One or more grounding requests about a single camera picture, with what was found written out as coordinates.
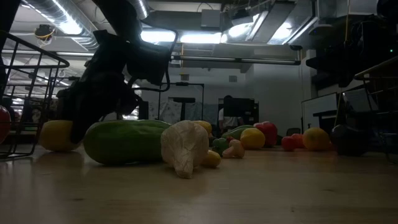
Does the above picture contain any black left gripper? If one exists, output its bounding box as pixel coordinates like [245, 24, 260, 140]
[55, 29, 140, 144]

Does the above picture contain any yellow lemon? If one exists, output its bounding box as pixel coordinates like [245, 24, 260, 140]
[239, 127, 266, 151]
[39, 119, 83, 153]

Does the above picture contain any large green cucumber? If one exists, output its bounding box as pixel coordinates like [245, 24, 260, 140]
[83, 119, 172, 166]

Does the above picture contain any red apple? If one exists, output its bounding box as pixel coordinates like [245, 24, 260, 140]
[0, 105, 12, 144]

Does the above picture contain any white garlic bulb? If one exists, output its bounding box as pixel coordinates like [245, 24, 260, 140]
[160, 119, 210, 180]

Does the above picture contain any yellow bell pepper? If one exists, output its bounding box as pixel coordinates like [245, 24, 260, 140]
[192, 120, 213, 136]

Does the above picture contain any small green cucumber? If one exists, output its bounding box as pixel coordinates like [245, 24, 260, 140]
[221, 124, 256, 140]

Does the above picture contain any red bell pepper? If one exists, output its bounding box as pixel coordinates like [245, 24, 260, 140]
[253, 121, 279, 148]

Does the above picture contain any small red pepper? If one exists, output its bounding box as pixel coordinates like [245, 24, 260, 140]
[292, 133, 306, 149]

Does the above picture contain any orange yellow mango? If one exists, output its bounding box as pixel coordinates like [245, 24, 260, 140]
[302, 127, 331, 152]

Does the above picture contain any dark round produce item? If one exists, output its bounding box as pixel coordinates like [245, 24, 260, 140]
[330, 124, 371, 157]

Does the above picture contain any small yellow banana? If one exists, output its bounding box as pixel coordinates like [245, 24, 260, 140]
[201, 150, 223, 169]

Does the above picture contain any person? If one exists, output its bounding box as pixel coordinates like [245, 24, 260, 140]
[218, 95, 245, 133]

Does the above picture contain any long ceiling light tube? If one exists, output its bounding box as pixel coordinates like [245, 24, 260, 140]
[172, 55, 302, 66]

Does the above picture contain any red strawberry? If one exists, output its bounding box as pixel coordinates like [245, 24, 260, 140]
[280, 136, 296, 152]

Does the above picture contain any black chair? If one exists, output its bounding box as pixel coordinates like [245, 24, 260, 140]
[285, 127, 302, 138]

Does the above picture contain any whiteboard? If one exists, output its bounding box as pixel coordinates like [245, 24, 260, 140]
[300, 92, 340, 133]

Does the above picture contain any metal wire basket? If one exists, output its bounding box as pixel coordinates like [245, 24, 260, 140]
[353, 55, 398, 158]
[0, 29, 70, 160]

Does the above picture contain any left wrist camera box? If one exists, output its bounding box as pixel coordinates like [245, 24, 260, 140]
[126, 42, 172, 87]

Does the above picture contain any black cable loop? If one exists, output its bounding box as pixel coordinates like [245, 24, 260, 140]
[127, 28, 180, 94]

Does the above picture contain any silver ceiling duct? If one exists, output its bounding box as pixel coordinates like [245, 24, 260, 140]
[23, 0, 101, 52]

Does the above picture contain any black stand frame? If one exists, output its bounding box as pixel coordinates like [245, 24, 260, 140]
[157, 82, 205, 123]

